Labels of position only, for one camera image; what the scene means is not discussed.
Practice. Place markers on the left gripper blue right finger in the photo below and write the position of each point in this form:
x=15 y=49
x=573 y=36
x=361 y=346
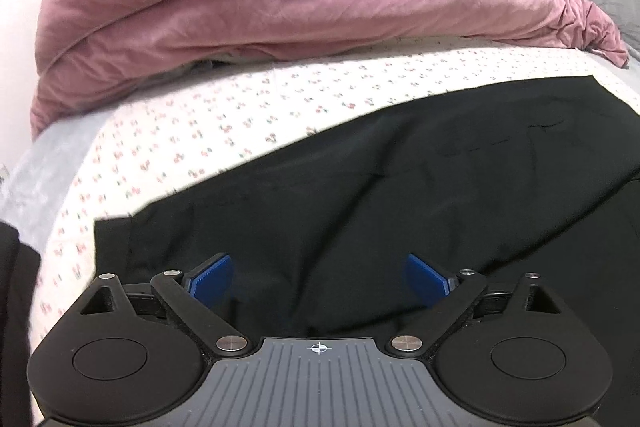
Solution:
x=430 y=282

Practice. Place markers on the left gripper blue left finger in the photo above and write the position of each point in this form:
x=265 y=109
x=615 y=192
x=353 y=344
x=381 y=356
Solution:
x=209 y=281

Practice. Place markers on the black pants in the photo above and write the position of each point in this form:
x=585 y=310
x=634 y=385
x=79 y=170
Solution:
x=536 y=175

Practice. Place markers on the floral bed sheet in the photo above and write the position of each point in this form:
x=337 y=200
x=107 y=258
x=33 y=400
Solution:
x=197 y=127

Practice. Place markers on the black garment beside bed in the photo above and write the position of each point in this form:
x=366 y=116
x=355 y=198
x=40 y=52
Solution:
x=19 y=269

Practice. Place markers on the light grey bed sheet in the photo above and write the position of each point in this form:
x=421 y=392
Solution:
x=37 y=186

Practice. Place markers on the pink duvet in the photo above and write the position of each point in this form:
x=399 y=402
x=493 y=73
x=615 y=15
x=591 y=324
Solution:
x=115 y=60

